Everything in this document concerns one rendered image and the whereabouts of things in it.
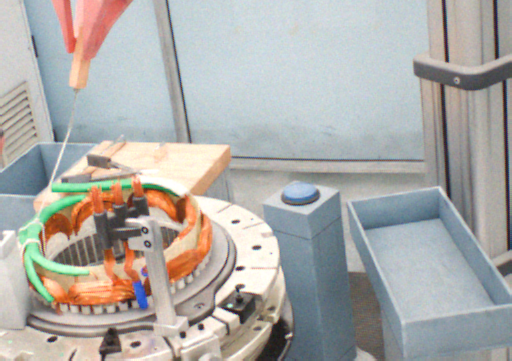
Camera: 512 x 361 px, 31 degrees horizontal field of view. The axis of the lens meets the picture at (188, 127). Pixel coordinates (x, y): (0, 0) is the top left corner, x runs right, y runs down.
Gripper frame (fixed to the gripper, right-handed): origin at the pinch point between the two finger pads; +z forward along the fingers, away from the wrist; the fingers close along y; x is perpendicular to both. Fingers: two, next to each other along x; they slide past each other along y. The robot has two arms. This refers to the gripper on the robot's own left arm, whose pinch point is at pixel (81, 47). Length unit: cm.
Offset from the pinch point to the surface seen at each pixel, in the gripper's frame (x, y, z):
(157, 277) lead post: -7.1, 15.2, 14.0
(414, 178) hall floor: 251, 7, 110
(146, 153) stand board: 35.4, -6.9, 26.9
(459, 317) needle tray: 6.8, 38.9, 13.4
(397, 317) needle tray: 5.8, 34.0, 15.5
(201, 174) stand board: 30.2, 3.5, 23.6
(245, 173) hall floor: 247, -55, 134
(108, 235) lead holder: -9.4, 11.0, 10.7
